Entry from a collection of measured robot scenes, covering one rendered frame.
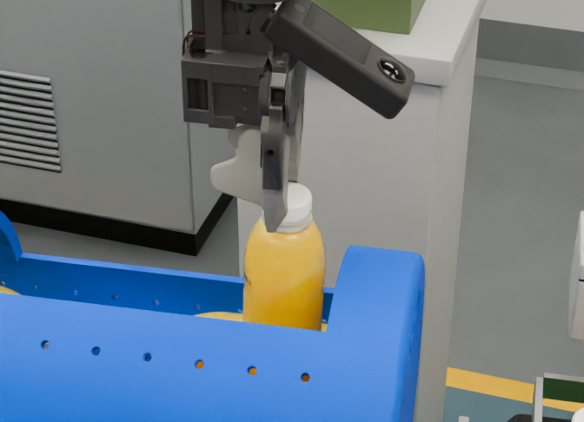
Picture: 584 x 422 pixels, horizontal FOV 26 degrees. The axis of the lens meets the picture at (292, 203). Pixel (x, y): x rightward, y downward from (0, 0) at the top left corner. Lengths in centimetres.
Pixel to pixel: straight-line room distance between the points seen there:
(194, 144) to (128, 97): 19
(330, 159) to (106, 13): 114
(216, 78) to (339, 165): 89
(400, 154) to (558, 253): 150
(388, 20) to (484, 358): 130
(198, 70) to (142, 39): 190
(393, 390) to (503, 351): 192
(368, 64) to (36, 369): 36
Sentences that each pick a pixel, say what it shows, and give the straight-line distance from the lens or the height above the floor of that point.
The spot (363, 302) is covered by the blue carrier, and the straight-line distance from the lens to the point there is 102.
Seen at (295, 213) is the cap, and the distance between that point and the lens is 99.
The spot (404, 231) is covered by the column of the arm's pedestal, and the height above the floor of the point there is 81.
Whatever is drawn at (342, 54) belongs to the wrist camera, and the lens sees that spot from 91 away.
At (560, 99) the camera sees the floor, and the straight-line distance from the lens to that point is 388.
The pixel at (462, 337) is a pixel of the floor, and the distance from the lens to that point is 292.
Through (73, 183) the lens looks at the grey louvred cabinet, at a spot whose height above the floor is 18.
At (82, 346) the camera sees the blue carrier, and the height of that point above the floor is 120.
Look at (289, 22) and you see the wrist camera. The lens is 90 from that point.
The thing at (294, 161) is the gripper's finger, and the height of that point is 133.
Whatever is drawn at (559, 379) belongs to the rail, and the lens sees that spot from 135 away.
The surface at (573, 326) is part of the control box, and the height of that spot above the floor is 102.
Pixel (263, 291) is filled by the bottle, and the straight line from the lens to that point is 103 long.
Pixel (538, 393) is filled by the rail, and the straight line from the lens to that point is 133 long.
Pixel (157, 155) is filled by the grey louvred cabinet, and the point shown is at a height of 30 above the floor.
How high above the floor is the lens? 187
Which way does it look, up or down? 34 degrees down
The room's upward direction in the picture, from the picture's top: straight up
